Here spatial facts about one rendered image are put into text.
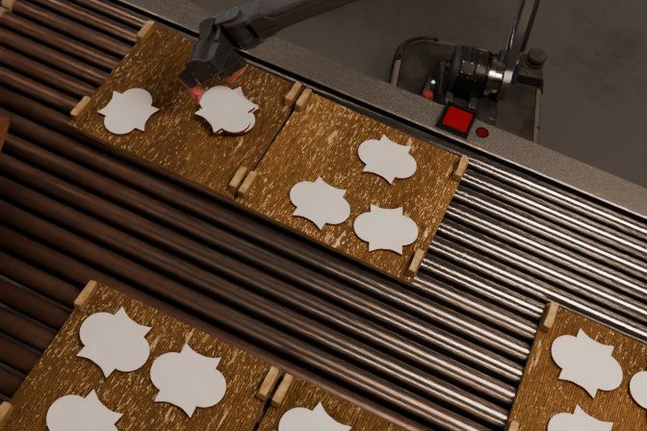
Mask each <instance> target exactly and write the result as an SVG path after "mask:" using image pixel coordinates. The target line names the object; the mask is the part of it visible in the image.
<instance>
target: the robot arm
mask: <svg viewBox="0 0 647 431"><path fill-rule="evenodd" d="M357 1H360V0H257V1H255V2H252V3H251V1H248V2H246V3H243V4H242V5H239V6H236V7H234V8H231V9H228V10H225V11H222V12H219V13H218V16H217V18H214V17H211V18H206V19H204V20H203V21H201V22H200V24H199V39H198V41H197V42H196V43H195V45H194V49H193V52H192V54H191V56H190V59H189V61H188V62H187V63H186V64H185V70H184V71H182V72H180V73H179V74H178V79H179V81H180V82H181V83H182V84H183V85H184V87H185V88H186V89H187V90H188V92H189V94H190V96H191V98H192V99H193V101H194V102H195V103H196V105H198V104H199V102H200V100H201V98H202V96H203V94H204V90H203V89H202V88H201V87H200V86H199V85H198V84H197V81H196V80H195V79H194V78H193V77H192V76H194V77H195V78H197V79H198V82H199V83H200V84H201V85H202V86H206V83H208V82H209V81H211V80H213V79H214V78H216V77H218V76H220V77H221V78H222V79H225V78H226V79H227V81H228V82H229V83H230V84H232V83H233V82H234V81H235V80H236V78H237V77H238V76H239V75H240V74H241V73H242V72H243V71H244V70H245V69H246V67H247V61H246V60H245V59H243V58H242V57H241V56H240V55H239V54H238V53H237V52H236V51H239V50H243V49H244V50H245V51H246V50H249V49H253V48H255V47H257V46H258V45H259V44H262V43H264V42H265V39H266V38H270V37H273V36H274V35H275V34H277V33H278V32H280V31H282V30H283V29H285V28H287V27H290V26H292V25H295V24H297V23H300V22H302V21H304V20H307V19H310V18H313V17H315V16H318V15H321V14H324V13H328V12H331V11H334V10H336V9H339V8H342V7H345V6H346V5H349V4H352V3H355V2H357ZM233 49H235V50H236V51H233ZM233 73H234V74H233ZM231 74H233V75H232V76H231Z"/></svg>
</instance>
